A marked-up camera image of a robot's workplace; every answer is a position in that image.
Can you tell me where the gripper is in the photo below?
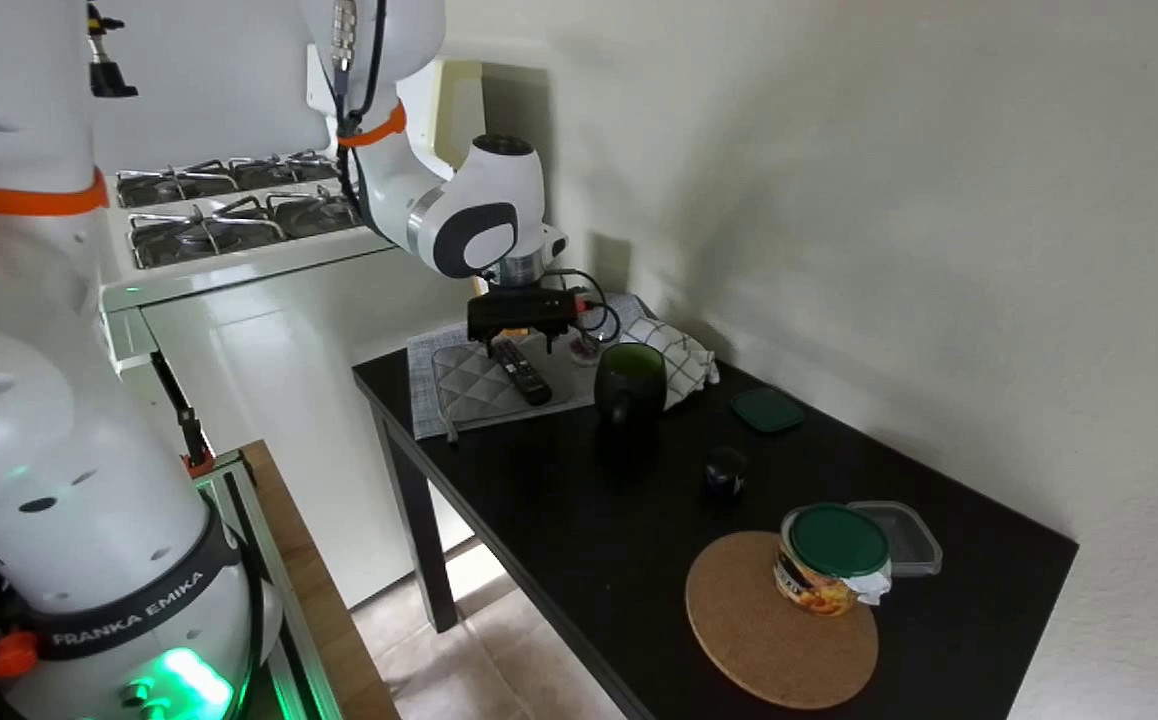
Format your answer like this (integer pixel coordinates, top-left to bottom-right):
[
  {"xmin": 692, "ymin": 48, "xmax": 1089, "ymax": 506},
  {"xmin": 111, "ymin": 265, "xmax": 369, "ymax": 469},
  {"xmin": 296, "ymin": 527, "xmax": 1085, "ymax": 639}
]
[{"xmin": 484, "ymin": 322, "xmax": 557, "ymax": 359}]

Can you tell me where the black remote control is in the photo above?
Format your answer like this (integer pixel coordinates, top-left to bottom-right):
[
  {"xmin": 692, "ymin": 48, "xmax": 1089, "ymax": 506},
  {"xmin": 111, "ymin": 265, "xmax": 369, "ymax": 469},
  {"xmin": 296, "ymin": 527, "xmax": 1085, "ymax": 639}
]
[{"xmin": 491, "ymin": 338, "xmax": 554, "ymax": 407}]

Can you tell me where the black mug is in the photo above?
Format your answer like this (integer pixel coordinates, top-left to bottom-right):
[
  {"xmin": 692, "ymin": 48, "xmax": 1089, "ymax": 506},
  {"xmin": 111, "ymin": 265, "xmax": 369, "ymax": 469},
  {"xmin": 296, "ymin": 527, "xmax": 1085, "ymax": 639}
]
[{"xmin": 593, "ymin": 342, "xmax": 669, "ymax": 433}]

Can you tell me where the grey quilted pot holder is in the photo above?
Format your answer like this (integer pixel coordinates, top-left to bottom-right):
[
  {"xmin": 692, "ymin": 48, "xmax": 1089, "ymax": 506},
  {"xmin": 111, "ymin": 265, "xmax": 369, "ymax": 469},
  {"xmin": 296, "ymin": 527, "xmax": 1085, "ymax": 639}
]
[{"xmin": 431, "ymin": 336, "xmax": 582, "ymax": 435}]

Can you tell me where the grey placemat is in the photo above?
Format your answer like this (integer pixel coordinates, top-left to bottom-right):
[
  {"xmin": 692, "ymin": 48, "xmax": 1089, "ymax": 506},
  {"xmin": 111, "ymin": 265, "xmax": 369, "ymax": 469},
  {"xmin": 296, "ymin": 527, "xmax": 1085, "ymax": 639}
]
[{"xmin": 406, "ymin": 293, "xmax": 652, "ymax": 442}]

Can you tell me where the white checkered dish towel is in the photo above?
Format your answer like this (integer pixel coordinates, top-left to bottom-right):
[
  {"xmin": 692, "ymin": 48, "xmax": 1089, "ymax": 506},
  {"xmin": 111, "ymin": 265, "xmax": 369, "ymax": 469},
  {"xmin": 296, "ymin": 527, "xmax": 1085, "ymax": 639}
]
[{"xmin": 619, "ymin": 315, "xmax": 721, "ymax": 412}]

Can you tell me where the white gas stove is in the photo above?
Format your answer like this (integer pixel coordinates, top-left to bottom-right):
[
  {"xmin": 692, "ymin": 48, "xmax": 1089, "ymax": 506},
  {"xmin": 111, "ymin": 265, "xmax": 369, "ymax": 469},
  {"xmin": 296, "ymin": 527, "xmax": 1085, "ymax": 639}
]
[{"xmin": 97, "ymin": 45, "xmax": 488, "ymax": 613}]

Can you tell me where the small black jar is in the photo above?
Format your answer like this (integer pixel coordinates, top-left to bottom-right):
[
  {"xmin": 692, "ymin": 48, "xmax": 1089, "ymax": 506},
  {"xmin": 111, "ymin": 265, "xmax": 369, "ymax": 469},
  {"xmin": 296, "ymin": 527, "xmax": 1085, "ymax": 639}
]
[{"xmin": 704, "ymin": 446, "xmax": 749, "ymax": 502}]

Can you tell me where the stove burner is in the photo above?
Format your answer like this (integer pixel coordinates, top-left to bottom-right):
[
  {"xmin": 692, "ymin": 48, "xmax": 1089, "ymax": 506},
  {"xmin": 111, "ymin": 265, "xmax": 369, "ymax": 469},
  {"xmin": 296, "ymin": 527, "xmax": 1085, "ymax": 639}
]
[
  {"xmin": 116, "ymin": 163, "xmax": 241, "ymax": 209},
  {"xmin": 265, "ymin": 188, "xmax": 362, "ymax": 240},
  {"xmin": 227, "ymin": 149, "xmax": 341, "ymax": 192},
  {"xmin": 127, "ymin": 211, "xmax": 287, "ymax": 271}
]

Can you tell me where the green square lid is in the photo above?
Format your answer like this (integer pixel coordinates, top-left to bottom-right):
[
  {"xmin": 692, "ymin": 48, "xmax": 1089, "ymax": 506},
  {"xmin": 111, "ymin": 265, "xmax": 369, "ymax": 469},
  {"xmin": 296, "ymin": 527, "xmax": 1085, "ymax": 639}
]
[{"xmin": 731, "ymin": 386, "xmax": 807, "ymax": 435}]

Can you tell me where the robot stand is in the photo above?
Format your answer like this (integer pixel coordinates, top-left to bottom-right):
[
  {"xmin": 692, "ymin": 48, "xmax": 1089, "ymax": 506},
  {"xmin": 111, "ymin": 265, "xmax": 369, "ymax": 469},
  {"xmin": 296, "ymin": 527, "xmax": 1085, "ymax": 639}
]
[{"xmin": 182, "ymin": 440, "xmax": 402, "ymax": 720}]

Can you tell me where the black bar clamp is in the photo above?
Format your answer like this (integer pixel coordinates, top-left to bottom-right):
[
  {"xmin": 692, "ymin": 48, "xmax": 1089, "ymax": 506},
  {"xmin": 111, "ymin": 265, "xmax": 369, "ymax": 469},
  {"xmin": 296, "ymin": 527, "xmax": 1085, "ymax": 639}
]
[{"xmin": 148, "ymin": 350, "xmax": 217, "ymax": 478}]

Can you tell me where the round cork mat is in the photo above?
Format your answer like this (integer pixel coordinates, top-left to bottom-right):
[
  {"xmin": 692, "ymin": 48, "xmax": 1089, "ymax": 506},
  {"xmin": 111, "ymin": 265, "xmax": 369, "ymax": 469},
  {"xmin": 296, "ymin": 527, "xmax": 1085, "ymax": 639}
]
[{"xmin": 685, "ymin": 530, "xmax": 881, "ymax": 712}]

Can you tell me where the can with green lid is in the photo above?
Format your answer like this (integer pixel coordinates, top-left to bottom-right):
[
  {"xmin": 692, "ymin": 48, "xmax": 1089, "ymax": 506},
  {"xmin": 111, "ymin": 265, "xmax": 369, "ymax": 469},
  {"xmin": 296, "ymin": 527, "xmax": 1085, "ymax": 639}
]
[{"xmin": 774, "ymin": 502, "xmax": 893, "ymax": 618}]

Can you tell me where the clear plastic container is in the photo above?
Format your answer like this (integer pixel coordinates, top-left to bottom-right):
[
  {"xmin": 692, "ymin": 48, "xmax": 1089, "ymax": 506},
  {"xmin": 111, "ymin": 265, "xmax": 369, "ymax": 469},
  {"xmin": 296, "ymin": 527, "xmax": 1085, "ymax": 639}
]
[{"xmin": 845, "ymin": 499, "xmax": 944, "ymax": 579}]

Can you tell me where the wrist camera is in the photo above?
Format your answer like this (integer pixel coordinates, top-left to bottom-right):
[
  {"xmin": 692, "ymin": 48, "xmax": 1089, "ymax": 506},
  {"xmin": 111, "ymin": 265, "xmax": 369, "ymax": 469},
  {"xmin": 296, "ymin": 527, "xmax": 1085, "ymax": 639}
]
[{"xmin": 466, "ymin": 287, "xmax": 581, "ymax": 339}]

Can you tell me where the camera on mount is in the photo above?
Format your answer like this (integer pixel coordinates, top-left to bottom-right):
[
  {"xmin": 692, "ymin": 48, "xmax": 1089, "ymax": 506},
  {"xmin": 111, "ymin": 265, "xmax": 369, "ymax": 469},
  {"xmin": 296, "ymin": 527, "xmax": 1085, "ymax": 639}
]
[{"xmin": 86, "ymin": 0, "xmax": 139, "ymax": 99}]

